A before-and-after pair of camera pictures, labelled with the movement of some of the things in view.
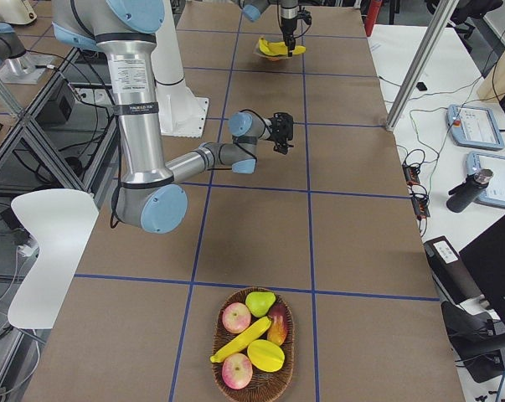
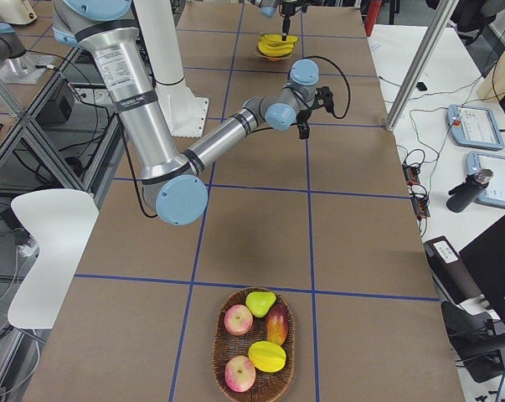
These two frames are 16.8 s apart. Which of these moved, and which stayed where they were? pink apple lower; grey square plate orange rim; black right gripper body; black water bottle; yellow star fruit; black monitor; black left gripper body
Moved: black left gripper body; black right gripper body
Stayed: yellow star fruit; black water bottle; grey square plate orange rim; black monitor; pink apple lower
